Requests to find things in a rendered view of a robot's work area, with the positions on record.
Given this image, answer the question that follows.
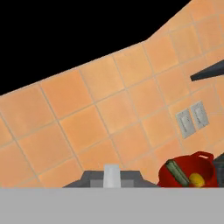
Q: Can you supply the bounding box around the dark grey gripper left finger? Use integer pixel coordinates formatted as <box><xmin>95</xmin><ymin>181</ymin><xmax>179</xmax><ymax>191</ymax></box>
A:
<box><xmin>62</xmin><ymin>170</ymin><xmax>105</xmax><ymax>189</ymax></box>

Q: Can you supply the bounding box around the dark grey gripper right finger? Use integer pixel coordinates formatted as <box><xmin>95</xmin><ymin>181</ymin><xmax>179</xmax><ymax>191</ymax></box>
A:
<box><xmin>119</xmin><ymin>170</ymin><xmax>160</xmax><ymax>189</ymax></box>

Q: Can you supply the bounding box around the pale grey spatula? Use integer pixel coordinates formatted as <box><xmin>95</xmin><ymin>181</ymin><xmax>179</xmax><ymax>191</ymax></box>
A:
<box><xmin>102</xmin><ymin>164</ymin><xmax>122</xmax><ymax>189</ymax></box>

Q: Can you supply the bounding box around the green cucumber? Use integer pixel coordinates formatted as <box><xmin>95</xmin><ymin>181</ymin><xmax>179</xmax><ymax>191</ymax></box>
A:
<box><xmin>164</xmin><ymin>159</ymin><xmax>191</xmax><ymax>188</ymax></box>

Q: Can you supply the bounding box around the yellow lemon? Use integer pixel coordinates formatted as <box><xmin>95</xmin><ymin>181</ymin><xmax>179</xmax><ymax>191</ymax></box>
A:
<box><xmin>188</xmin><ymin>172</ymin><xmax>207</xmax><ymax>188</ymax></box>

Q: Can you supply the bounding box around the red pot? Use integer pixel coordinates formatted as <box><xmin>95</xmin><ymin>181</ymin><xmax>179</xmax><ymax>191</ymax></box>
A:
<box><xmin>157</xmin><ymin>150</ymin><xmax>220</xmax><ymax>188</ymax></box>

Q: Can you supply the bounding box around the dark grey appliance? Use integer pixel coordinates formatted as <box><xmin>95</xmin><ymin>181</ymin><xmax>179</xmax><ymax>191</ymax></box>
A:
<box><xmin>213</xmin><ymin>152</ymin><xmax>224</xmax><ymax>188</ymax></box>

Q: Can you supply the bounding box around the grey wall socket plate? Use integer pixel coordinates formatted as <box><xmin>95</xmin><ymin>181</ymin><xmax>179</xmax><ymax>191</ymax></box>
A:
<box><xmin>189</xmin><ymin>100</ymin><xmax>210</xmax><ymax>131</ymax></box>
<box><xmin>175</xmin><ymin>108</ymin><xmax>197</xmax><ymax>140</ymax></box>

